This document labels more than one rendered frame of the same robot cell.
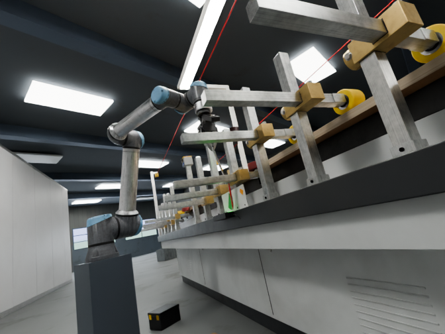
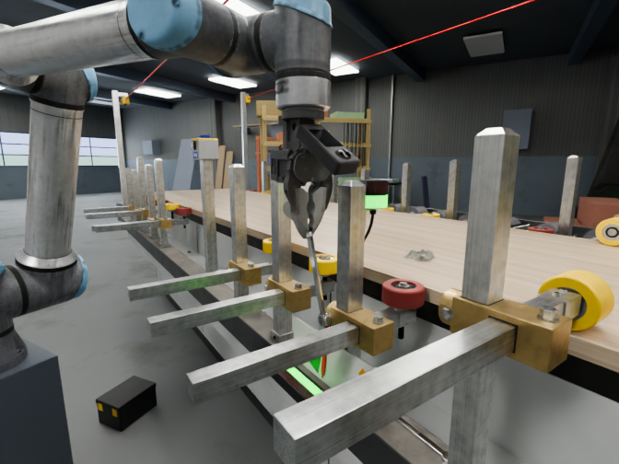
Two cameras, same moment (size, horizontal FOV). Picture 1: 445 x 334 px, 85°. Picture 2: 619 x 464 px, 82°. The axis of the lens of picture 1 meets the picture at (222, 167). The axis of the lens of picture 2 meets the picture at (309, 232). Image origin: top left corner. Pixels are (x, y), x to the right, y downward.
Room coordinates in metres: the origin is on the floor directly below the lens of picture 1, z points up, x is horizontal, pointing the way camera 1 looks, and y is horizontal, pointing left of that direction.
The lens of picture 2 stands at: (0.55, 0.13, 1.14)
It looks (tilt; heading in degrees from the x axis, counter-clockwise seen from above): 11 degrees down; 350
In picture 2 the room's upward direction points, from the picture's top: straight up
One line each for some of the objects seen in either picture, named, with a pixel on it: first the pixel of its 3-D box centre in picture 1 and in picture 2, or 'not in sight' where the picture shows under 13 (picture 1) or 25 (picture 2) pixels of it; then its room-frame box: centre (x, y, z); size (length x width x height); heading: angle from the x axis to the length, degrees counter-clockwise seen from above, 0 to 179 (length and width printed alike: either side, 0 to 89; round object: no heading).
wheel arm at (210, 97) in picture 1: (286, 99); not in sight; (0.63, -0.22, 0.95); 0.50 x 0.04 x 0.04; 114
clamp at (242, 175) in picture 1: (238, 177); (357, 324); (1.13, -0.06, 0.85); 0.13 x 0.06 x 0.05; 24
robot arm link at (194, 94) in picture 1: (199, 94); (301, 40); (1.16, 0.04, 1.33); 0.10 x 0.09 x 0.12; 52
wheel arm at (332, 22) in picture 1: (363, 28); not in sight; (0.41, -0.32, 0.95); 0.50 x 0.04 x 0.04; 114
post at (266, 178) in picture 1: (256, 141); (479, 322); (0.92, -0.16, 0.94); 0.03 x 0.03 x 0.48; 24
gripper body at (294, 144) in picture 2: (205, 124); (300, 149); (1.16, 0.04, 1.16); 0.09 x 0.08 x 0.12; 25
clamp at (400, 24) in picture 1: (377, 40); not in sight; (0.45, -0.37, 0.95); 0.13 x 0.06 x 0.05; 24
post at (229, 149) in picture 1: (235, 174); (349, 309); (1.15, -0.05, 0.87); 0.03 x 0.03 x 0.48; 24
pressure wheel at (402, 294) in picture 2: (257, 172); (402, 310); (1.16, -0.16, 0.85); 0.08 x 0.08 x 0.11
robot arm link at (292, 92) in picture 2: (202, 109); (301, 98); (1.15, 0.04, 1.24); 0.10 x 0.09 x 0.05; 115
